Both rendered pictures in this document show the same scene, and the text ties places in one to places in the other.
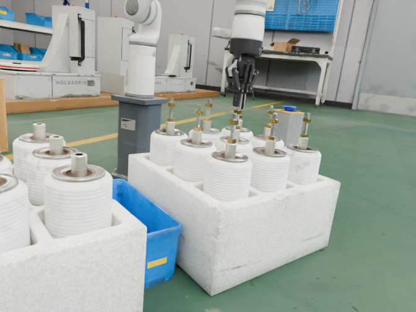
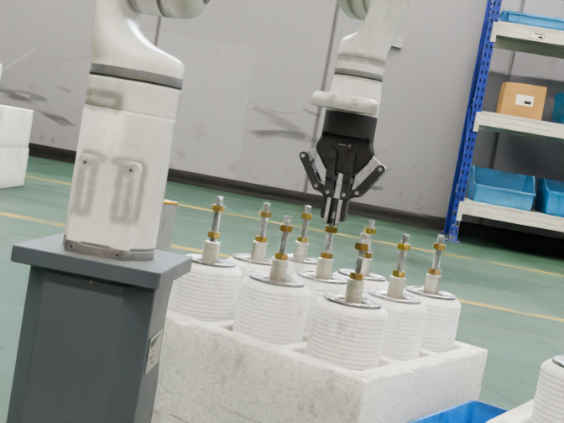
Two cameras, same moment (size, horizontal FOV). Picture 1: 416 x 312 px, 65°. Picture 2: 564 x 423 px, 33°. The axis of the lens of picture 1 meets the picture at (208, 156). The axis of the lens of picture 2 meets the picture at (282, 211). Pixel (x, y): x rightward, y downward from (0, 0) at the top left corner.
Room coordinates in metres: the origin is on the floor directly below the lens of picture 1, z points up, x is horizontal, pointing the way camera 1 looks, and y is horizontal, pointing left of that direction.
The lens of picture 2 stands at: (1.30, 1.20, 0.44)
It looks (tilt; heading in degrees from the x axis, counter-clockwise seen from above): 5 degrees down; 252
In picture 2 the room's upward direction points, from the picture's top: 10 degrees clockwise
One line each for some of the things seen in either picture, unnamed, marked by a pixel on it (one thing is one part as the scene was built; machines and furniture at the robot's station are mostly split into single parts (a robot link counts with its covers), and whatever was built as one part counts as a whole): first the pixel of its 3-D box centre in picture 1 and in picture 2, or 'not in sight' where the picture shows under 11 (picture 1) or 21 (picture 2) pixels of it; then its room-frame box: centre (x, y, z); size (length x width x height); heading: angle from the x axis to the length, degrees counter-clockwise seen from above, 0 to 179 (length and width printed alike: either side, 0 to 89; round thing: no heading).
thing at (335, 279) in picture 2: (234, 140); (322, 278); (0.81, -0.06, 0.25); 0.08 x 0.08 x 0.01
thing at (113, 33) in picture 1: (148, 59); not in sight; (4.09, 0.83, 0.45); 1.51 x 0.57 x 0.74; 156
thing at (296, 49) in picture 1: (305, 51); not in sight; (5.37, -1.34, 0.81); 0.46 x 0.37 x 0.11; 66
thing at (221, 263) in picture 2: (237, 129); (209, 261); (0.98, -0.08, 0.25); 0.08 x 0.08 x 0.01
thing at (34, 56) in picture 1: (22, 52); not in sight; (5.40, 3.10, 0.36); 0.50 x 0.38 x 0.21; 67
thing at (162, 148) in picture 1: (167, 166); (339, 371); (0.83, 0.10, 0.16); 0.10 x 0.10 x 0.18
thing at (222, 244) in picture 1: (227, 200); (303, 385); (0.81, -0.06, 0.09); 0.39 x 0.39 x 0.18; 39
